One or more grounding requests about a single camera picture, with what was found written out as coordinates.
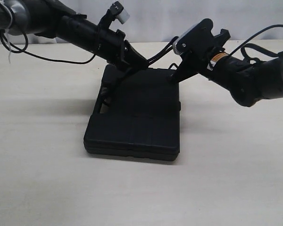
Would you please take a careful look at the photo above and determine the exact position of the black plastic carry case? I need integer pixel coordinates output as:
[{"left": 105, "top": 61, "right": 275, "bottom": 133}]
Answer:
[{"left": 83, "top": 68, "right": 181, "bottom": 161}]

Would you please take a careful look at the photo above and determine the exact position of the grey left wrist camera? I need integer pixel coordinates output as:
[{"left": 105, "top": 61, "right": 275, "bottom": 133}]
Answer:
[{"left": 100, "top": 1, "right": 130, "bottom": 29}]

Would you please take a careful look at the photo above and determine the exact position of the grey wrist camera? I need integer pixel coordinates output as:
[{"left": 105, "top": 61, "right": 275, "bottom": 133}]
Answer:
[
  {"left": 172, "top": 18, "right": 214, "bottom": 58},
  {"left": 100, "top": 1, "right": 130, "bottom": 29}
]

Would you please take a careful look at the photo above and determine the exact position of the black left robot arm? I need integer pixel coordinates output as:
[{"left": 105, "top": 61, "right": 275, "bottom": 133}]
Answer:
[{"left": 0, "top": 0, "right": 149, "bottom": 76}]

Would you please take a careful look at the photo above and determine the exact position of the white zip tie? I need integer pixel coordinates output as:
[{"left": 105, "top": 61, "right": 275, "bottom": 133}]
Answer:
[{"left": 0, "top": 0, "right": 13, "bottom": 64}]

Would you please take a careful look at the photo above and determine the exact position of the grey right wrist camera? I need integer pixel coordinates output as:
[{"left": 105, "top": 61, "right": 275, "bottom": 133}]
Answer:
[{"left": 172, "top": 18, "right": 214, "bottom": 58}]

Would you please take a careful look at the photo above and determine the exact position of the white backdrop curtain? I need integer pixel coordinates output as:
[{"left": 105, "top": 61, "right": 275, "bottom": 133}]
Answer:
[{"left": 0, "top": 0, "right": 283, "bottom": 45}]

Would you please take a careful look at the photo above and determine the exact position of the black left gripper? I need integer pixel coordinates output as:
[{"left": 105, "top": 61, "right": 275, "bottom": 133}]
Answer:
[{"left": 94, "top": 25, "right": 148, "bottom": 94}]

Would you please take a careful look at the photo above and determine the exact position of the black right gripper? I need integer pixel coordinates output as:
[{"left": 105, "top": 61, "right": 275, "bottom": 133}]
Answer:
[{"left": 168, "top": 29, "right": 231, "bottom": 83}]

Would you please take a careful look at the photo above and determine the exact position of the black braided rope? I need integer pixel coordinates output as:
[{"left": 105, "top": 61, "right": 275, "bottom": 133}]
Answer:
[{"left": 98, "top": 36, "right": 180, "bottom": 104}]

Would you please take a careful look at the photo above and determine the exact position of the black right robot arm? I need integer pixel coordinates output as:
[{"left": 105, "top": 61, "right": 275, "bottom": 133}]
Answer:
[{"left": 170, "top": 25, "right": 283, "bottom": 107}]

